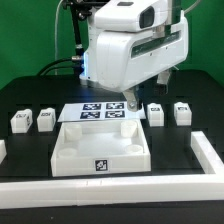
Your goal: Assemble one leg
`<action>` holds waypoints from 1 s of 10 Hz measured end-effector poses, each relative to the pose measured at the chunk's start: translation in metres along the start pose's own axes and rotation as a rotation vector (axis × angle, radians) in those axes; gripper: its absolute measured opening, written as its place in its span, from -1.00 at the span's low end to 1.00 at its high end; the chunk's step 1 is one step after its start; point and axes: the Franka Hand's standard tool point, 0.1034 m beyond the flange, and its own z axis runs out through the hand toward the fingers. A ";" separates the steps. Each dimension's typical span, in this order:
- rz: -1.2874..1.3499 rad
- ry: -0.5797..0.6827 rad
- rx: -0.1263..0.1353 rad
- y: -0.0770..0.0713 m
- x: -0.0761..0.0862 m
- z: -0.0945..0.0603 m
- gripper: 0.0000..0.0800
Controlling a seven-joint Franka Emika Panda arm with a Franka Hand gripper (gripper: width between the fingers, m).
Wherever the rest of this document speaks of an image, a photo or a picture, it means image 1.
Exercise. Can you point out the white square tabletop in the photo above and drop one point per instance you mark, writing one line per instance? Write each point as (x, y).
(100, 147)

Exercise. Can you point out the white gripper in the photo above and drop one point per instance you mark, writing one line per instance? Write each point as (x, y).
(124, 60)

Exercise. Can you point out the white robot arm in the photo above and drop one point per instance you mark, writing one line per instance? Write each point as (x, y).
(127, 16)

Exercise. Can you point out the white U-shaped fence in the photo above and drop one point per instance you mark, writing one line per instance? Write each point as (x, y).
(209, 185)

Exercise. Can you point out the white marker sheet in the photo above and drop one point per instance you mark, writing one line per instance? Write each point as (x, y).
(98, 111)

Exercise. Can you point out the black camera stand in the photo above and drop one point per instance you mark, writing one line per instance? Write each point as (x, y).
(80, 10)

